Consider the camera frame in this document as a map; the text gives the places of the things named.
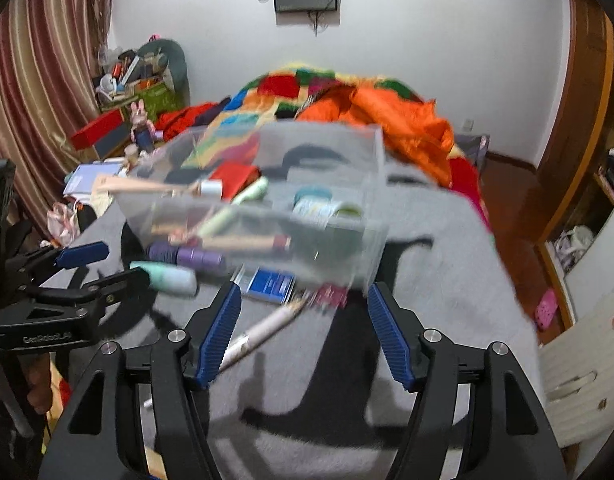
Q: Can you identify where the purple folding umbrella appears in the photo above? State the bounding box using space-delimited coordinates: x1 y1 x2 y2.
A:
146 240 225 273

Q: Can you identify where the slim white cosmetic tube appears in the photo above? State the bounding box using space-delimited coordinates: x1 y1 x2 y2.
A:
218 297 310 373

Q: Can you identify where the light green tube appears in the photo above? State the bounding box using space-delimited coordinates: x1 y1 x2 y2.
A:
197 176 269 238

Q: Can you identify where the striped curtain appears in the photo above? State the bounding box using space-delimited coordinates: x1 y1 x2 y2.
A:
0 0 112 236

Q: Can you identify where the mint green bottle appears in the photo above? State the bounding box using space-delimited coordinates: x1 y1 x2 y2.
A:
129 260 199 297

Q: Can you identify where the beige tube with white cap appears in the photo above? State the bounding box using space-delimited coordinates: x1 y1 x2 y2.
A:
94 176 224 200

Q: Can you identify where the grey blanket with black letters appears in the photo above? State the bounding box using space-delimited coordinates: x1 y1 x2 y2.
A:
37 170 543 480

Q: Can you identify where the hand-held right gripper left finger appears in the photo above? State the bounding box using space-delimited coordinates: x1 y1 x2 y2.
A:
39 282 243 480

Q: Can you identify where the long red box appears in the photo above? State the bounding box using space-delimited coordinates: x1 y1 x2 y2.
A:
69 109 125 151

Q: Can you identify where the blue card box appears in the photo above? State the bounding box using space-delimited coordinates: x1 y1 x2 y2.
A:
232 266 297 306

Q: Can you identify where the white cabinet panel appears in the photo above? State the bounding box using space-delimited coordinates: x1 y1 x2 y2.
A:
562 200 614 321

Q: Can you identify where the green glass bottle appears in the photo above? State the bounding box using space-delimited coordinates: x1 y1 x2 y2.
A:
292 195 368 266

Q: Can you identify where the pink cartoon packet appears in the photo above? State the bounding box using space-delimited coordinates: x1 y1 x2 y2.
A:
304 282 349 311

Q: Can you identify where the beige tube with pink cap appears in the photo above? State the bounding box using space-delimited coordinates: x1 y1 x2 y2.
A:
202 235 293 255

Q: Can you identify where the pink bunny toy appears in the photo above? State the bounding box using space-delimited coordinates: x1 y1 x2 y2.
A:
129 101 158 151

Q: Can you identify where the clear plastic storage box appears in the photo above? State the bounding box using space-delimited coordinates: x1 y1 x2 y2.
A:
114 122 390 291

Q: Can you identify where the white notebook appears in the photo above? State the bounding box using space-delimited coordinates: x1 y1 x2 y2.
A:
63 160 128 197

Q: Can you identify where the wooden shelf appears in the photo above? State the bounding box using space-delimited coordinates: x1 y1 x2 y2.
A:
592 60 614 206

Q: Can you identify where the white handbag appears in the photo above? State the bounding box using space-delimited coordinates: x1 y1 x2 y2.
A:
554 225 595 273

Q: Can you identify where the red garment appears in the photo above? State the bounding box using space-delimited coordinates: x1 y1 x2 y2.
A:
159 102 220 141

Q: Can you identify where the teal tape ring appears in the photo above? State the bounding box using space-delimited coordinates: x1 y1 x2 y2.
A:
294 185 333 206

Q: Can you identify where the pink plastic bag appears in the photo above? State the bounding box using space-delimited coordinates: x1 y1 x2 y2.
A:
47 202 80 248

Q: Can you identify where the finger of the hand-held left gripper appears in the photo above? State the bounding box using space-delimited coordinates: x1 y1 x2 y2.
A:
22 267 152 316
7 241 110 286

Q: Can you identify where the dark blue box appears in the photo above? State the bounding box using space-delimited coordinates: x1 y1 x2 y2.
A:
94 127 132 161

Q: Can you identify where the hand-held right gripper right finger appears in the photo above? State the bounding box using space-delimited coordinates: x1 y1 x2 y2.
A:
367 282 568 480

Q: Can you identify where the grey purple backpack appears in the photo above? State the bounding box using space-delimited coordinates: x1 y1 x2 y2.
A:
452 132 490 161

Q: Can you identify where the orange puffer jacket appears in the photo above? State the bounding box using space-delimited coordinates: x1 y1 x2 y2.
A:
297 84 455 186

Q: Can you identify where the wooden door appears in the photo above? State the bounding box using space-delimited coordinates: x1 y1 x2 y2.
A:
534 0 614 251

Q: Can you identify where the red paper box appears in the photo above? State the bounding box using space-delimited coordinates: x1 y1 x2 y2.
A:
207 162 260 198

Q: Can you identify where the green gift box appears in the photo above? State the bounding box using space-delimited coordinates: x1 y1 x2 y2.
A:
99 82 185 118

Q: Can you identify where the person's left hand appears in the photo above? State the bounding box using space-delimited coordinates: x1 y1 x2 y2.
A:
22 352 54 413

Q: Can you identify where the colourful patchwork quilt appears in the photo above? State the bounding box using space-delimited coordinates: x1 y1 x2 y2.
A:
182 62 493 226

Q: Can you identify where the pink slipper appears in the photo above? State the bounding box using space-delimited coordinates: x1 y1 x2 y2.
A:
534 287 559 330

